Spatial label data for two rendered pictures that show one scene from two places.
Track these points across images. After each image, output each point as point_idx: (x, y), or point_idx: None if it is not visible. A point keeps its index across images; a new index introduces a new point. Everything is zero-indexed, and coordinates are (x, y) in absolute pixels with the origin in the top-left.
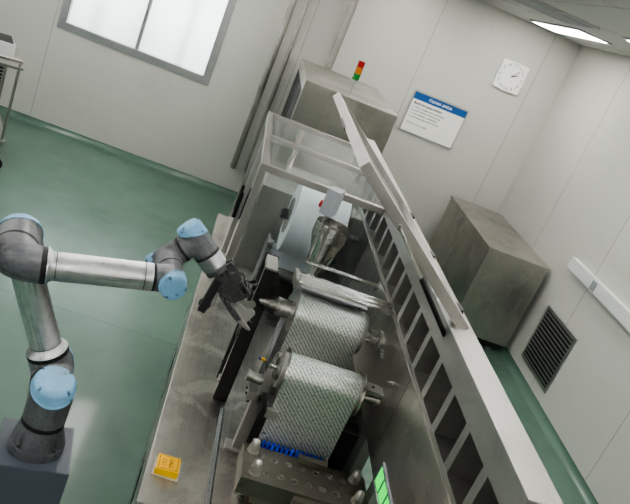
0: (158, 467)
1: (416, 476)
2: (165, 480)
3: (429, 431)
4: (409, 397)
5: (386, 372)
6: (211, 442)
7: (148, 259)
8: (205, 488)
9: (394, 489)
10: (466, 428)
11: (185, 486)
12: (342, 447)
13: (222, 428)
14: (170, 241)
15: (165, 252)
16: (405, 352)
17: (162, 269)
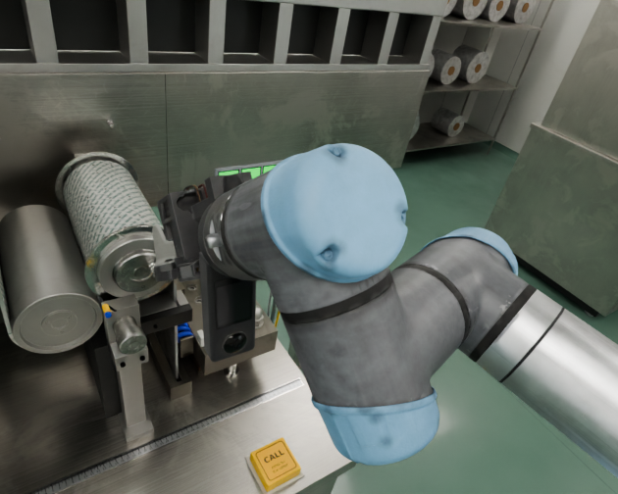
0: (297, 465)
1: (296, 111)
2: (294, 453)
3: (278, 70)
4: (190, 88)
5: (56, 134)
6: (152, 455)
7: (437, 412)
8: (259, 406)
9: (265, 155)
10: (343, 11)
11: (280, 426)
12: None
13: (94, 464)
14: (382, 320)
15: (430, 320)
16: (82, 69)
17: (513, 273)
